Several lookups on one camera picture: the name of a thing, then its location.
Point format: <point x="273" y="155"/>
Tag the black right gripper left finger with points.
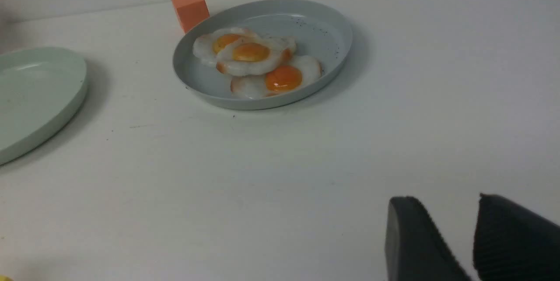
<point x="414" y="248"/>

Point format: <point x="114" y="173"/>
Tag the grey plate with eggs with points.
<point x="319" y="30"/>

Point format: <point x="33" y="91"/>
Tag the green centre plate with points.
<point x="41" y="89"/>

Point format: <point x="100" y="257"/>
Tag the fried egg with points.
<point x="207" y="46"/>
<point x="254" y="56"/>
<point x="299" y="72"/>

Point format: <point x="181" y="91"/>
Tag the orange cube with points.
<point x="190" y="12"/>

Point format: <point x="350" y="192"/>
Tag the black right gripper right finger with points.
<point x="512" y="243"/>

